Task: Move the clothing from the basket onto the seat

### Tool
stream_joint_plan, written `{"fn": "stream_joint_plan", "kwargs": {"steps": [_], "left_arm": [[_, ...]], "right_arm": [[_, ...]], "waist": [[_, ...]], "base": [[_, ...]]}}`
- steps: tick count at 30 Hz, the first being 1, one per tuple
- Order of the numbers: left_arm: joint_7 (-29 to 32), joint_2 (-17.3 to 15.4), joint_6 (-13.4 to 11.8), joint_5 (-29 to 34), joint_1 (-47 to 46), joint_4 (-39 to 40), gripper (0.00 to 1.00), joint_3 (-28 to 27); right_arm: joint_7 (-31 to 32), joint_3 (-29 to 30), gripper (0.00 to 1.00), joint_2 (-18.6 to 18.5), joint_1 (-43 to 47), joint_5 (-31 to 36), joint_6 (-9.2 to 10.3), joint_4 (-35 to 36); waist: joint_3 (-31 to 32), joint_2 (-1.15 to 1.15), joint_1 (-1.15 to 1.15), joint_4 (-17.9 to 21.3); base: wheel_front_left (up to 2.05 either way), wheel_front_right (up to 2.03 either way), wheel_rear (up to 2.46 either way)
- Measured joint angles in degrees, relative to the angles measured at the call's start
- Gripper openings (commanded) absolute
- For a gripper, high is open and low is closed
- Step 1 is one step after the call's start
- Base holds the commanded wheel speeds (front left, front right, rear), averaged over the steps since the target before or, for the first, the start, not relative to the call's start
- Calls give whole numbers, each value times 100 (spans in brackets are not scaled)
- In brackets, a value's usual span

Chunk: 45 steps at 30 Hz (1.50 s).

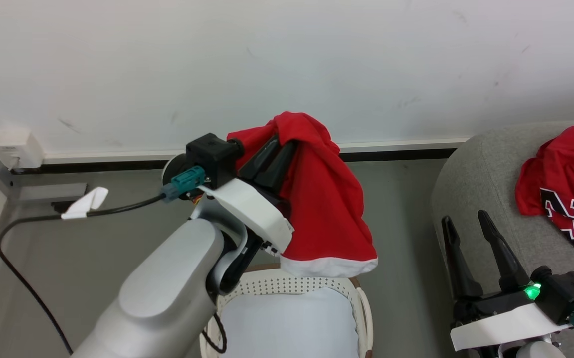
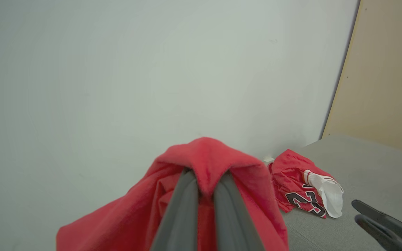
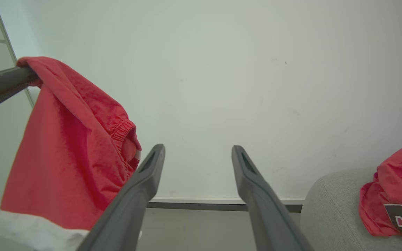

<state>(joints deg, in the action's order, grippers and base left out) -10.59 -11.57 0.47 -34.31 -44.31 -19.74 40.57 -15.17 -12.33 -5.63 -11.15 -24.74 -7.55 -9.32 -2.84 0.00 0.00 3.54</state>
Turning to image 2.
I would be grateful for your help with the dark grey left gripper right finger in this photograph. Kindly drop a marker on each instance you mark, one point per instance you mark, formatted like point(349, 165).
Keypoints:
point(230, 216)

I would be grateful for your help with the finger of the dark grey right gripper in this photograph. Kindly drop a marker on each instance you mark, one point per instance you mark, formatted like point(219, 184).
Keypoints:
point(382, 234)
point(389, 219)

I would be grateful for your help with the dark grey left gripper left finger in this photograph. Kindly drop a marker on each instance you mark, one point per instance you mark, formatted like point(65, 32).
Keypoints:
point(183, 216)

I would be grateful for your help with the plain red shirt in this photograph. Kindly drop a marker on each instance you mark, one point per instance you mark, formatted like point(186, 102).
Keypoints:
point(208, 157)

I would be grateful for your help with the red basketball jersey with number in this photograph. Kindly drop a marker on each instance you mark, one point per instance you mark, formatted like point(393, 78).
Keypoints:
point(291, 174)

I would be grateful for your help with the beige partition panel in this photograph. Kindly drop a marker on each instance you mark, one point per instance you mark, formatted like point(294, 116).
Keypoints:
point(385, 69)

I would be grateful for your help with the white wall socket box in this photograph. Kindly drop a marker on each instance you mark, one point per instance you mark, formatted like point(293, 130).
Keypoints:
point(269, 159)

